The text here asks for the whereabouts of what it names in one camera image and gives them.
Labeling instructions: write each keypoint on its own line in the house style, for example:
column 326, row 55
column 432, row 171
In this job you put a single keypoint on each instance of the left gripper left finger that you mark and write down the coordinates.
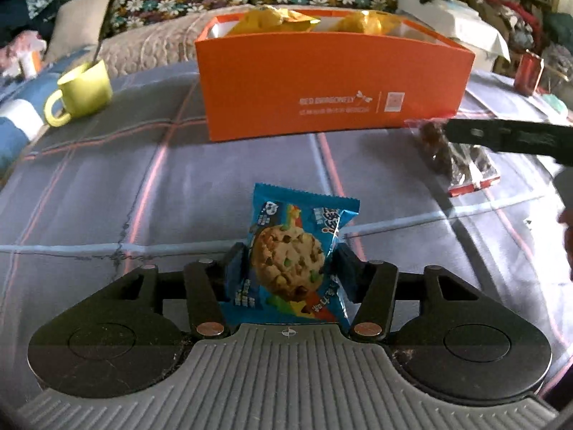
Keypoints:
column 134, row 332

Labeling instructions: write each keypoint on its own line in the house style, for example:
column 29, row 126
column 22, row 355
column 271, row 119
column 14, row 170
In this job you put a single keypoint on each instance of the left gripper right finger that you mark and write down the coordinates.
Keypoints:
column 442, row 334

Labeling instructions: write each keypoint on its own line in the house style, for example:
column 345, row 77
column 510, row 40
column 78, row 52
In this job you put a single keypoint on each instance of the chocolate cake snack packet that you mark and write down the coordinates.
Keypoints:
column 462, row 168

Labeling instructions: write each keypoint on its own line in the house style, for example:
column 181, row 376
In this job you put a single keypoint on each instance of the blue cookie packet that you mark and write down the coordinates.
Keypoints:
column 280, row 276

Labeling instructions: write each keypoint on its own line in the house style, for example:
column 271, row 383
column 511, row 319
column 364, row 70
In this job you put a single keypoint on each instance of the yellow snack bag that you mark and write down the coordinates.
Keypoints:
column 368, row 22
column 268, row 19

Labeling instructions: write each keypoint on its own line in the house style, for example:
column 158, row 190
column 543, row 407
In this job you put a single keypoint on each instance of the white cloth on sofa arm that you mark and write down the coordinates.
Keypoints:
column 457, row 21

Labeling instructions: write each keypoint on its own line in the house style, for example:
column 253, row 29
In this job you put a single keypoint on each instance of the person's right hand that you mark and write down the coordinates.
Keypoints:
column 566, row 220

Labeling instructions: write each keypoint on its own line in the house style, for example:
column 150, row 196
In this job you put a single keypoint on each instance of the red soda can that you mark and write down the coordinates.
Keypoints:
column 528, row 73

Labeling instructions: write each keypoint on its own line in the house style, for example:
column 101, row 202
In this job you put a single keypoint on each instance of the plaid blue tablecloth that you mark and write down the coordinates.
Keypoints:
column 142, row 182

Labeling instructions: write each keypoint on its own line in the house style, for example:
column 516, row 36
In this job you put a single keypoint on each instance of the blue striped bedding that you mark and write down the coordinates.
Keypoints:
column 22, row 106

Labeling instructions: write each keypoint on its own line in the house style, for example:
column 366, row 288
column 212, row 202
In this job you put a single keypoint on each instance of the yellow-green mug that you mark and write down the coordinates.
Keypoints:
column 80, row 92

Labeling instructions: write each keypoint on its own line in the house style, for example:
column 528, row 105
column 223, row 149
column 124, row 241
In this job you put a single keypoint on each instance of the orange cardboard box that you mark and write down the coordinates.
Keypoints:
column 280, row 83

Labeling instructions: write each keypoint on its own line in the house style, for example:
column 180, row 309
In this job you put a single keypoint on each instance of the quilted beige sofa cover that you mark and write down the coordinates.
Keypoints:
column 173, row 41

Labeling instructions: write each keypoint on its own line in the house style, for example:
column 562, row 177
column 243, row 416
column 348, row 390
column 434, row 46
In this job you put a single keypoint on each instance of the beige plain pillow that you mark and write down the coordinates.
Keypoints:
column 78, row 25

